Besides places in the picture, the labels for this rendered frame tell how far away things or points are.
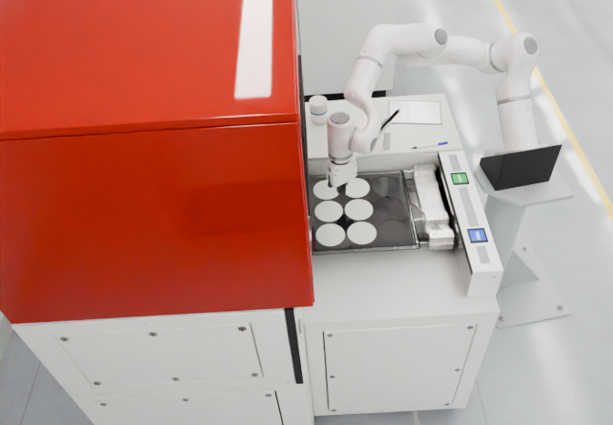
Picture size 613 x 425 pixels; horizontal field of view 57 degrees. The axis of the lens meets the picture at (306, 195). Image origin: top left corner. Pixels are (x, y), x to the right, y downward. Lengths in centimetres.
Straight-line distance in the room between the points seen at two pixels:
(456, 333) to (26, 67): 148
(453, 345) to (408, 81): 249
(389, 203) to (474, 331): 52
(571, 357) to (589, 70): 232
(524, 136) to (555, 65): 236
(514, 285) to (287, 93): 219
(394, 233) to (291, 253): 79
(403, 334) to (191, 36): 120
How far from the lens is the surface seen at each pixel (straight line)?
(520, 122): 220
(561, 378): 282
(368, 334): 192
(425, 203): 208
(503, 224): 244
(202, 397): 183
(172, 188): 108
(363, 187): 209
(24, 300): 148
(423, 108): 234
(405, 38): 194
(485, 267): 183
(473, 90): 413
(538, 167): 225
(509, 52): 219
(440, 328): 194
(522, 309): 293
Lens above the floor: 240
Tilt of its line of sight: 46 degrees down
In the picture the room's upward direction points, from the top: 5 degrees counter-clockwise
